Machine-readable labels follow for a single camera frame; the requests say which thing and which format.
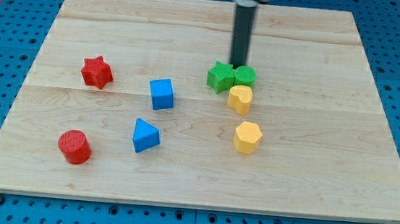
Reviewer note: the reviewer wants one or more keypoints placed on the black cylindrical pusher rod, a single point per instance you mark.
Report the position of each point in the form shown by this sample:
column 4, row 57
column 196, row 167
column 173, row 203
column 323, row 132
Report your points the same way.
column 244, row 19

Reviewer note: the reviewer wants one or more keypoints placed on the green star block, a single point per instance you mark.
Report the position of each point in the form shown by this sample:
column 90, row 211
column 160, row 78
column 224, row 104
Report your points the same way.
column 220, row 77

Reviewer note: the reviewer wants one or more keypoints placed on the blue cube block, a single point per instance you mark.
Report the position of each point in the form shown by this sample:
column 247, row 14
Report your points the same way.
column 162, row 94

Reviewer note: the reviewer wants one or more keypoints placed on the red star block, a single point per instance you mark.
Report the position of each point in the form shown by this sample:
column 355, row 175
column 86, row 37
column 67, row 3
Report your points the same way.
column 96, row 72

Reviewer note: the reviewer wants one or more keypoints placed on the green cylinder block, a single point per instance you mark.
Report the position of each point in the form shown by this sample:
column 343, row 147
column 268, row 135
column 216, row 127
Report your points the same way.
column 245, row 75

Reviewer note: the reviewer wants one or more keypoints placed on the yellow heart block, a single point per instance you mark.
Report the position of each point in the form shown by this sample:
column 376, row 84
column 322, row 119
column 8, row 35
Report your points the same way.
column 240, row 99

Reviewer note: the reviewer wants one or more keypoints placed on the yellow hexagon block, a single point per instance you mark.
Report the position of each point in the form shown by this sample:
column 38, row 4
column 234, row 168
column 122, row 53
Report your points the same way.
column 247, row 137

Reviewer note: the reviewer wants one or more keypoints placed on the wooden board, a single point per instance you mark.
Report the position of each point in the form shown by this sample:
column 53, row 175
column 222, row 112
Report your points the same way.
column 326, row 151

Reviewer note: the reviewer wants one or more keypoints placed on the blue triangle block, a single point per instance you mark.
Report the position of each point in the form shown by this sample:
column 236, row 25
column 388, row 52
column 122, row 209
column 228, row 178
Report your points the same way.
column 145, row 136

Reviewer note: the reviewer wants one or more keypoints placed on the red cylinder block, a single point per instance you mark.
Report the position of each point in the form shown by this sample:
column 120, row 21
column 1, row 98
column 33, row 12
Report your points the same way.
column 74, row 146

